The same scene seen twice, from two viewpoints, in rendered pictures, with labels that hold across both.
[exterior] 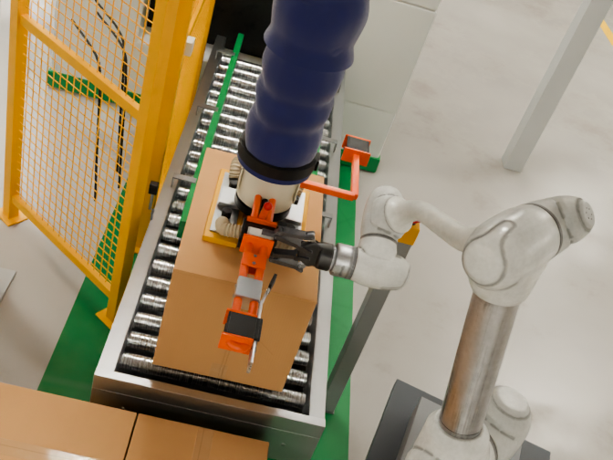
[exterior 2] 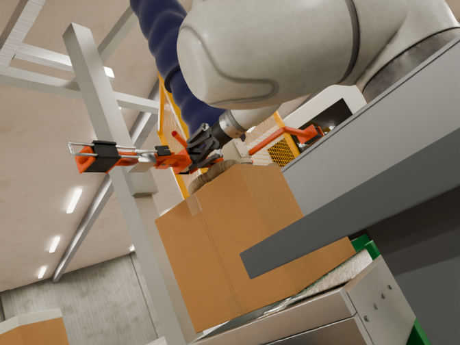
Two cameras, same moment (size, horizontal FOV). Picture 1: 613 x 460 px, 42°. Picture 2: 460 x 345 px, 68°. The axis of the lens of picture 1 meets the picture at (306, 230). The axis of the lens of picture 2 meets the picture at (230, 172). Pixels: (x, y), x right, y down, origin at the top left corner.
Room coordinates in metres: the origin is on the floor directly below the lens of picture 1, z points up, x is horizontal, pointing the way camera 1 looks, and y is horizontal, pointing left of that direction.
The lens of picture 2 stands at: (0.85, -0.69, 0.71)
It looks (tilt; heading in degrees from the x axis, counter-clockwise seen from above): 17 degrees up; 40
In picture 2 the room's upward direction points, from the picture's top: 25 degrees counter-clockwise
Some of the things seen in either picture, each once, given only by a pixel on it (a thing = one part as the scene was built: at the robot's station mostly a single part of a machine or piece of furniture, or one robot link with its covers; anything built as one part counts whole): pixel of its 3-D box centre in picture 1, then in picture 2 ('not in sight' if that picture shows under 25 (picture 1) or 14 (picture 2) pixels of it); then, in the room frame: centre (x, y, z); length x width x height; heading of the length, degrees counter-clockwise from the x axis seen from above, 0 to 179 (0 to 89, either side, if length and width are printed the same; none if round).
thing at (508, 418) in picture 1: (493, 425); (367, 14); (1.41, -0.62, 1.00); 0.18 x 0.16 x 0.22; 145
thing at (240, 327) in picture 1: (237, 330); (98, 159); (1.28, 0.07, 1.15); 0.08 x 0.07 x 0.05; 8
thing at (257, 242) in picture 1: (258, 236); (188, 161); (1.63, 0.11, 1.15); 0.10 x 0.08 x 0.06; 98
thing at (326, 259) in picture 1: (315, 254); (217, 136); (1.64, -0.04, 1.15); 0.09 x 0.07 x 0.08; 98
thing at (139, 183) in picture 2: not in sight; (138, 174); (2.12, 1.11, 1.62); 0.20 x 0.05 x 0.30; 8
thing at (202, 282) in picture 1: (243, 265); (262, 237); (1.87, 0.15, 0.83); 0.60 x 0.40 x 0.40; 9
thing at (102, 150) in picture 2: (263, 319); (125, 149); (1.34, 0.03, 1.15); 0.31 x 0.03 x 0.05; 8
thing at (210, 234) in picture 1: (229, 202); not in sight; (1.86, 0.24, 1.05); 0.34 x 0.10 x 0.05; 8
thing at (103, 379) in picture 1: (210, 403); (235, 339); (1.51, 0.10, 0.58); 0.70 x 0.03 x 0.06; 98
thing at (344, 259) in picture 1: (341, 260); (233, 123); (1.65, -0.12, 1.16); 0.09 x 0.06 x 0.09; 8
